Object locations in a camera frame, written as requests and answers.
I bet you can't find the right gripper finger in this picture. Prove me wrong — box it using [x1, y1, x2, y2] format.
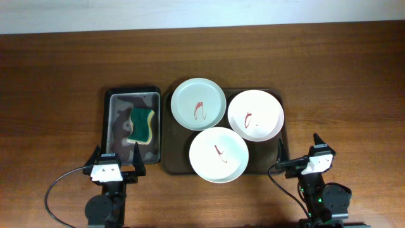
[313, 133, 328, 149]
[277, 139, 289, 163]

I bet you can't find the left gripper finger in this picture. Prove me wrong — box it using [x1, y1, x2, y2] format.
[84, 145, 101, 167]
[132, 143, 146, 172]

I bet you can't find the green and yellow sponge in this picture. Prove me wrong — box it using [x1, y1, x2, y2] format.
[127, 108, 154, 145]

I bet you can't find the pinkish white plate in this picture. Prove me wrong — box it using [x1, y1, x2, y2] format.
[227, 90, 285, 142]

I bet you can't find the pale green plate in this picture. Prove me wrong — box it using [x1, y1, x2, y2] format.
[170, 78, 227, 131]

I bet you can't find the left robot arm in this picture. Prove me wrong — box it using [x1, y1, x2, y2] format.
[83, 144, 146, 228]

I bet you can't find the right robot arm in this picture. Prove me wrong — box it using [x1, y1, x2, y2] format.
[268, 134, 352, 227]

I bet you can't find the small black sponge tray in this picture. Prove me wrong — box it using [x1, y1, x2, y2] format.
[101, 86, 161, 165]

